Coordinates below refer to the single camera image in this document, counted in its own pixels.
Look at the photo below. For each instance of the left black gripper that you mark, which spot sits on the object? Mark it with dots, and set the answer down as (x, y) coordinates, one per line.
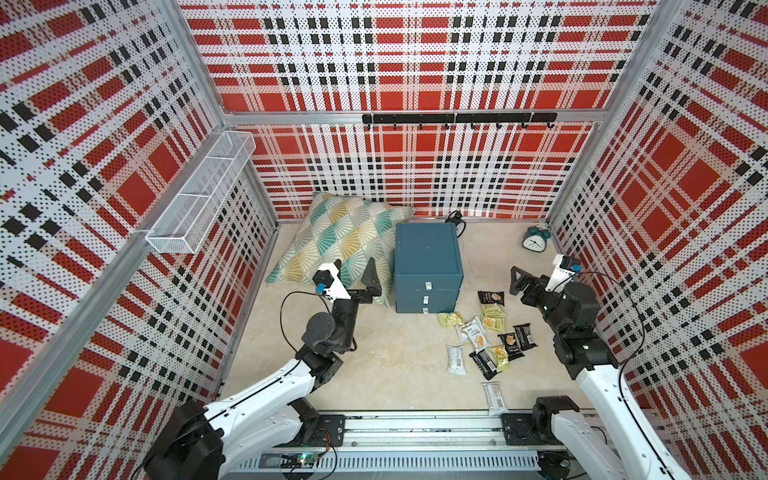
(370, 281)

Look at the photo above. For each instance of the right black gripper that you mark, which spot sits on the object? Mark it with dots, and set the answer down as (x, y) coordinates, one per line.
(537, 287)

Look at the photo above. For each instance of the teal drawer cabinet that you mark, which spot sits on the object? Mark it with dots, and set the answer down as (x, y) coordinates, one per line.
(428, 272)

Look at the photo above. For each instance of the white cookie packet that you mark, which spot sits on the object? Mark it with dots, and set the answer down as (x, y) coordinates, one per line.
(455, 362)
(475, 333)
(494, 398)

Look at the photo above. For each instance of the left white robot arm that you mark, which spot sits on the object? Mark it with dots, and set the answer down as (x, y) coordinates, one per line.
(207, 442)

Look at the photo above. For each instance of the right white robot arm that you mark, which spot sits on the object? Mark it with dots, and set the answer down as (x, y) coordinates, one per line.
(637, 452)

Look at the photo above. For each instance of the black cookie packet top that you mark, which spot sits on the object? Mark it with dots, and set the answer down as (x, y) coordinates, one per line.
(491, 298)

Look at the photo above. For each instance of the black cookie packet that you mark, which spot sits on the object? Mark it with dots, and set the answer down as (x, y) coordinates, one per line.
(491, 298)
(485, 364)
(511, 346)
(524, 337)

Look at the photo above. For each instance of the green cookie packet pair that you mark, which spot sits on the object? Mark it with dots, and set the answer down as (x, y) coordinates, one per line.
(494, 318)

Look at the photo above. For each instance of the black cookie packet right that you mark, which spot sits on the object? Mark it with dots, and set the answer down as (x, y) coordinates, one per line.
(524, 337)

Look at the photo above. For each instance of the teal alarm clock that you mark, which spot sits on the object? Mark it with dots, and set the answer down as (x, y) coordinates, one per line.
(535, 239)

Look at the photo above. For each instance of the patterned green yellow pillow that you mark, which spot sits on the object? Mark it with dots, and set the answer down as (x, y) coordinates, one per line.
(351, 230)

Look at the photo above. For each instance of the black cookie packet middle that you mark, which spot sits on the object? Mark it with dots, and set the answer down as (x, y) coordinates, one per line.
(511, 346)

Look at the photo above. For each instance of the green cookie packet left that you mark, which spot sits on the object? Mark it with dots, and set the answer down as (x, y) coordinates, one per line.
(452, 319)

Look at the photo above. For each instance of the black cookie packet lower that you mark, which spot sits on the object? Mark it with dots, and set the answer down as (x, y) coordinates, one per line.
(485, 364)

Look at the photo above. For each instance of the black alarm clock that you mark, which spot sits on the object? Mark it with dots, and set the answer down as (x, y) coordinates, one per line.
(456, 219)

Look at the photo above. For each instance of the green circuit board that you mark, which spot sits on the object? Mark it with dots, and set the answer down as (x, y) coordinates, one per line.
(292, 461)

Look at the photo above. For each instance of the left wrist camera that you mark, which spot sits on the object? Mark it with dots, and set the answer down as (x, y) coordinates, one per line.
(328, 283)

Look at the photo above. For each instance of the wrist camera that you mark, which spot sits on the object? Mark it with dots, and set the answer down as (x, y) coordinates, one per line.
(566, 268)
(328, 283)

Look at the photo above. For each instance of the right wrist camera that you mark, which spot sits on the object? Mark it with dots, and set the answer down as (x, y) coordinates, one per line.
(566, 268)

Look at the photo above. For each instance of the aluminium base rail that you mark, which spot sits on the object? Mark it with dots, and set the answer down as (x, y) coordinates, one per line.
(425, 442)

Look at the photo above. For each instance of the black wall hook rail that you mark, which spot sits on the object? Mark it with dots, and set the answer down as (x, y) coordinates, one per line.
(420, 119)

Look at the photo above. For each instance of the white wire mesh basket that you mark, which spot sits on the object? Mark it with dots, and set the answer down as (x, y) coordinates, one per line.
(184, 225)

